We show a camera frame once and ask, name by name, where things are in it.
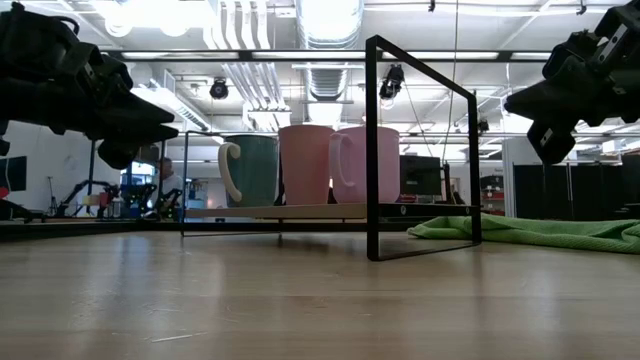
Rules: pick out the wooden shelf black metal frame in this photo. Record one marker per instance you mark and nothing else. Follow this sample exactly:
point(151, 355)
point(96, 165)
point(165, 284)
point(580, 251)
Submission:
point(275, 212)

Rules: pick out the pink ribbed tumbler cup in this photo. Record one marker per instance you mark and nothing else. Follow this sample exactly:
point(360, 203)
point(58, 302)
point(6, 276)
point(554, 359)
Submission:
point(305, 165)

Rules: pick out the red parts bin rack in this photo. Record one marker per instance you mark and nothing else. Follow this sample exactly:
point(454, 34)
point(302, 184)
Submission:
point(492, 192)

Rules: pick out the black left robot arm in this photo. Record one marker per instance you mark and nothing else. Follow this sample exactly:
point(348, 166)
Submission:
point(30, 25)

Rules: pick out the black partition panels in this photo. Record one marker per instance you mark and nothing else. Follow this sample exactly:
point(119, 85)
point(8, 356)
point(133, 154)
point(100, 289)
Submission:
point(575, 192)

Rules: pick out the blue lit screen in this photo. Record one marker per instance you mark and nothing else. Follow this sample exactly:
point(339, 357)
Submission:
point(140, 172)

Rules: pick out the lilac plastic mug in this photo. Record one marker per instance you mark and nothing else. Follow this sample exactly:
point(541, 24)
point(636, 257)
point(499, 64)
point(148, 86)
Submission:
point(387, 165)

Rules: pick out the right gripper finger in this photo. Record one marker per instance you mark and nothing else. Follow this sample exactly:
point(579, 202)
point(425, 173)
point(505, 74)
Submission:
point(555, 145)
point(555, 102)

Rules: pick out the black computer monitor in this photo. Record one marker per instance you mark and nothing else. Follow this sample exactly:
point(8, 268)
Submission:
point(420, 175)

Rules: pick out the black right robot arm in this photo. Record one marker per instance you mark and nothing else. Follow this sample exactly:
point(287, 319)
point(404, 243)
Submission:
point(625, 20)

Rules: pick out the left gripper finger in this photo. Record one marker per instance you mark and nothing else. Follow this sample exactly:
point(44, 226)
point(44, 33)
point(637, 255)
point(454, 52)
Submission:
point(122, 155)
point(140, 122)

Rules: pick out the green microfibre cloth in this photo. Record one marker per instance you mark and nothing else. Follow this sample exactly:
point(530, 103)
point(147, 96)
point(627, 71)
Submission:
point(550, 232)

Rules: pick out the black aluminium rig frame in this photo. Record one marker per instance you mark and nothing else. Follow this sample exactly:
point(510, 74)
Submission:
point(200, 55)

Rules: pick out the black background robot arm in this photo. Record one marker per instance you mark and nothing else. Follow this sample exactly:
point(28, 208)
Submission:
point(111, 192)

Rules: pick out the black ceiling-hung camera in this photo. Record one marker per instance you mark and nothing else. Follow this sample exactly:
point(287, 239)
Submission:
point(392, 80)
point(219, 90)

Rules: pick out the person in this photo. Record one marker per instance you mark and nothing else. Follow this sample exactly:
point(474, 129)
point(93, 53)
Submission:
point(170, 185)

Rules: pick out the dark wall monitor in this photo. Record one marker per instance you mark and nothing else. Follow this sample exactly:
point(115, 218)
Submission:
point(12, 172)

